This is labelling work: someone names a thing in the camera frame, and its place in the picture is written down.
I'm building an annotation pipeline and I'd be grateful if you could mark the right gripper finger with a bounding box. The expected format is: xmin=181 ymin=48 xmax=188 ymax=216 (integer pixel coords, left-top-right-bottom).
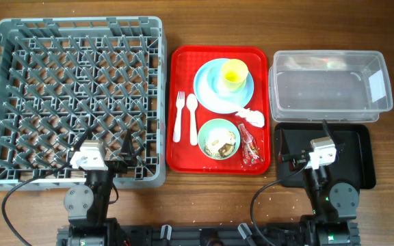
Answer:
xmin=321 ymin=120 xmax=334 ymax=140
xmin=278 ymin=129 xmax=285 ymax=161

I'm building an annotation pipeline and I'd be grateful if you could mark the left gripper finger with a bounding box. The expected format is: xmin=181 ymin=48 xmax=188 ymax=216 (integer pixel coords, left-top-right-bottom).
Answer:
xmin=120 ymin=129 xmax=137 ymax=166
xmin=72 ymin=128 xmax=91 ymax=151

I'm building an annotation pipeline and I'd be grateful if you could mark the white plastic fork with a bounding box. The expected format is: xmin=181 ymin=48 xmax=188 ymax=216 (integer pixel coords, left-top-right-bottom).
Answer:
xmin=172 ymin=91 xmax=185 ymax=143

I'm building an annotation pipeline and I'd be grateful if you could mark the white plastic spoon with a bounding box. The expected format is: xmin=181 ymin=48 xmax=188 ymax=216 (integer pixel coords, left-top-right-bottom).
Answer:
xmin=186 ymin=94 xmax=198 ymax=146

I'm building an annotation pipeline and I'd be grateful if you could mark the yellow plastic cup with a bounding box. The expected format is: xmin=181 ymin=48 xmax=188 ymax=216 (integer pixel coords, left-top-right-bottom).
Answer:
xmin=221 ymin=59 xmax=249 ymax=92

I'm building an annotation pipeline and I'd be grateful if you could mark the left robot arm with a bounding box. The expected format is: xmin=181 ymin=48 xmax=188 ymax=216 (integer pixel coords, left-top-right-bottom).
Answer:
xmin=56 ymin=130 xmax=136 ymax=246

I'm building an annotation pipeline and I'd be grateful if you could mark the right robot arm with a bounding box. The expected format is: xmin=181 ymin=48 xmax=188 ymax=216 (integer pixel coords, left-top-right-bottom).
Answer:
xmin=278 ymin=120 xmax=360 ymax=245

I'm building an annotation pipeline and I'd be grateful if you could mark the grey dishwasher rack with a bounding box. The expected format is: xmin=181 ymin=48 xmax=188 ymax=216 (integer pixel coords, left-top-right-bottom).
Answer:
xmin=0 ymin=16 xmax=167 ymax=191

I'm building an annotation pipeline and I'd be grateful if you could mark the red snack wrapper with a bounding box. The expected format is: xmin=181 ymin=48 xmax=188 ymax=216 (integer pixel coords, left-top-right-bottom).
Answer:
xmin=237 ymin=123 xmax=263 ymax=167

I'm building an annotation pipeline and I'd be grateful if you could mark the black tray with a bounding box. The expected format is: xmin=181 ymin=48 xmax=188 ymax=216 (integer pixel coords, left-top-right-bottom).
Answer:
xmin=274 ymin=122 xmax=376 ymax=189

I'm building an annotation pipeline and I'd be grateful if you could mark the crumpled white tissue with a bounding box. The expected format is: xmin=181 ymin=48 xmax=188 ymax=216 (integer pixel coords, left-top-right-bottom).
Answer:
xmin=235 ymin=108 xmax=265 ymax=128

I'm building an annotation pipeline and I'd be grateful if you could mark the clear plastic bin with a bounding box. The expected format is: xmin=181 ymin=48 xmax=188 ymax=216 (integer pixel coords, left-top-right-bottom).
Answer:
xmin=269 ymin=50 xmax=393 ymax=122

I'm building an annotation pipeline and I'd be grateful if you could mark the green bowl with food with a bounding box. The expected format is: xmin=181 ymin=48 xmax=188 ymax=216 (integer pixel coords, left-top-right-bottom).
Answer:
xmin=198 ymin=118 xmax=241 ymax=161

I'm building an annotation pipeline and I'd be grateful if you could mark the red plastic tray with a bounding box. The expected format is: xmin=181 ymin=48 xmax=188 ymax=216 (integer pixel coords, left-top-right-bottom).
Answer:
xmin=166 ymin=45 xmax=272 ymax=175

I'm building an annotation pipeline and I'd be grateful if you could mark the light blue plate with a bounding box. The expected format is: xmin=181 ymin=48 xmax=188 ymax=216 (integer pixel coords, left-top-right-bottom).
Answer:
xmin=193 ymin=58 xmax=254 ymax=114

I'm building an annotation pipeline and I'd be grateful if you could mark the light blue bowl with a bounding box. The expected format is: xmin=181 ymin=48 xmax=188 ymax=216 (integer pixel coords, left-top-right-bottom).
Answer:
xmin=207 ymin=63 xmax=246 ymax=97

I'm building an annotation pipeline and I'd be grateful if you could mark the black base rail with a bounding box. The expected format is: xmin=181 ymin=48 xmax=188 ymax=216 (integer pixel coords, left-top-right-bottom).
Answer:
xmin=56 ymin=222 xmax=361 ymax=246

